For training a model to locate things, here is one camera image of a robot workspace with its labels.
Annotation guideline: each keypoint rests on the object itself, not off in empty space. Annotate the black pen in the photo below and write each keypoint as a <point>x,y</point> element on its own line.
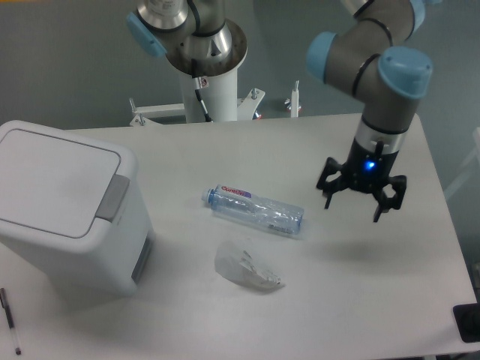
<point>10,322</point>

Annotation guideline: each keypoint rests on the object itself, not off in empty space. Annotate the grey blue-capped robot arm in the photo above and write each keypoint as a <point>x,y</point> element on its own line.
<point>370,63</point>

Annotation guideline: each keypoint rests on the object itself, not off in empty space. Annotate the white stand leg with caster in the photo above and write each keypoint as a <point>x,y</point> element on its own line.
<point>293,104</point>

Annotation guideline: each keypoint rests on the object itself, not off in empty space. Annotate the clear plastic water bottle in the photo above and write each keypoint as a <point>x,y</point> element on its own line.
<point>256,211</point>

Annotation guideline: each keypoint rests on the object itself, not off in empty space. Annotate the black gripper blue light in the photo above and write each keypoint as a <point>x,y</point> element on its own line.
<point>367,172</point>

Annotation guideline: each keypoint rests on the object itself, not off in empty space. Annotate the white push-button trash can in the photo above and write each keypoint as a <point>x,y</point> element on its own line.
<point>72,207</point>

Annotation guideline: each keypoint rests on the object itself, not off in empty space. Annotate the crumpled white paper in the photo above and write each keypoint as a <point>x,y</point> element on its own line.
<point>237,263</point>

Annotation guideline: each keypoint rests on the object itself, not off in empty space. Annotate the black device at table edge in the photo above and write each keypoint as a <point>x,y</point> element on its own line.
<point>467,320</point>

